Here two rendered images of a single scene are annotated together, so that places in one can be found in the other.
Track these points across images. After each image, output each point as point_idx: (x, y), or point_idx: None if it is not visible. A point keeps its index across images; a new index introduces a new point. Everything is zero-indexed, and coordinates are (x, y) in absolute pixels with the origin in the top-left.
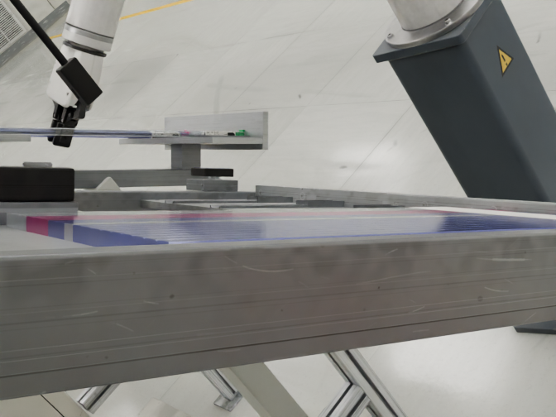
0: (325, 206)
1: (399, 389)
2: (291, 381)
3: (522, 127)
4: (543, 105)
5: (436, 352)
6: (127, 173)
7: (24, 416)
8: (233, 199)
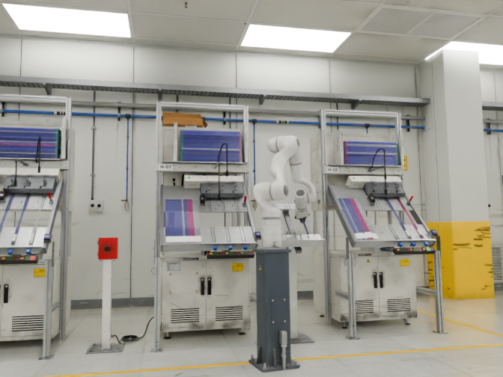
0: (227, 241)
1: (299, 347)
2: (337, 342)
3: (257, 286)
4: (263, 291)
5: (300, 351)
6: (290, 233)
7: (334, 280)
8: (253, 239)
